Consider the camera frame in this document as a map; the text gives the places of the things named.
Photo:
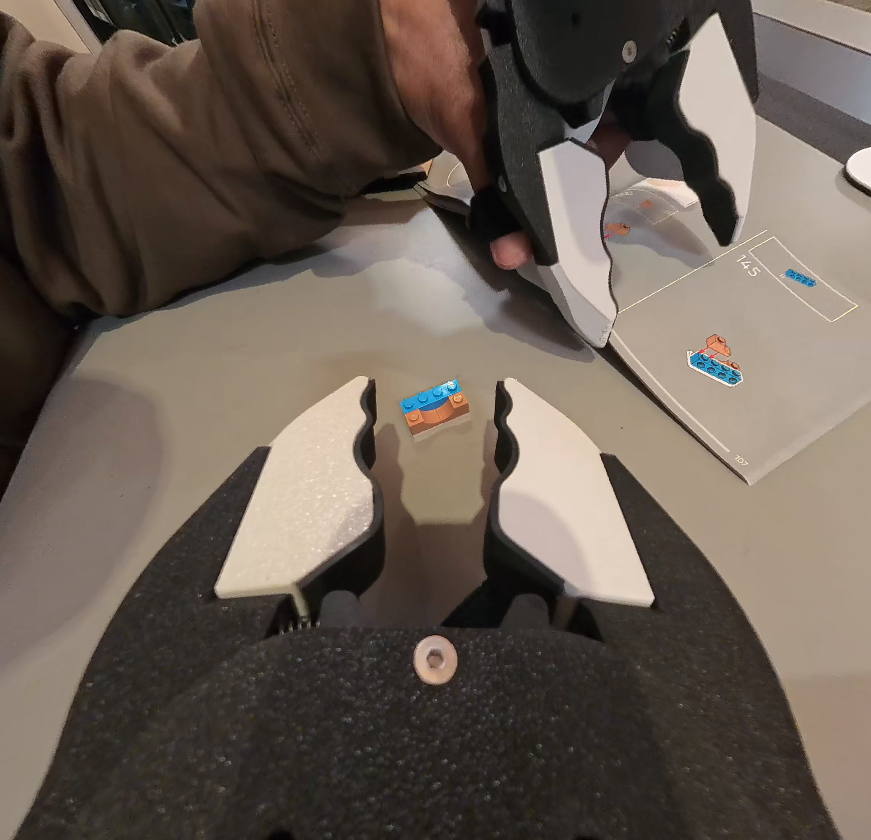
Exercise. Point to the small white brick plate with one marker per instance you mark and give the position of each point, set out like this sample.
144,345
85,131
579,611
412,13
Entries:
442,430

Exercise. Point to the person's left forearm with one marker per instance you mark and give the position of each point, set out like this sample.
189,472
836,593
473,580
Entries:
204,139

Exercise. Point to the person's left hand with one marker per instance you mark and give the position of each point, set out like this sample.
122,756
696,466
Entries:
435,51

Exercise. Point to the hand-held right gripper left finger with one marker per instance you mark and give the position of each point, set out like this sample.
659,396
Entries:
306,513

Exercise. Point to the grey desk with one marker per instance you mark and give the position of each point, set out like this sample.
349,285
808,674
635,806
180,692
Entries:
204,377

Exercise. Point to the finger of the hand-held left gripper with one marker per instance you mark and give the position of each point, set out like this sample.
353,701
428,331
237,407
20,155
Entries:
731,119
578,241

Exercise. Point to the white stand base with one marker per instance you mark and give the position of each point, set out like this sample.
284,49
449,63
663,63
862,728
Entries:
861,170

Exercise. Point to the grey instruction booklet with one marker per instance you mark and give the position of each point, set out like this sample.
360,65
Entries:
748,350

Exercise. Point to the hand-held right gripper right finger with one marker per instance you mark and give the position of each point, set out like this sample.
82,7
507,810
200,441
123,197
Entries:
565,513

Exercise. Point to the blue brick plate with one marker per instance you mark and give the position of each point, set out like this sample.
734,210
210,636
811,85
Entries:
429,398

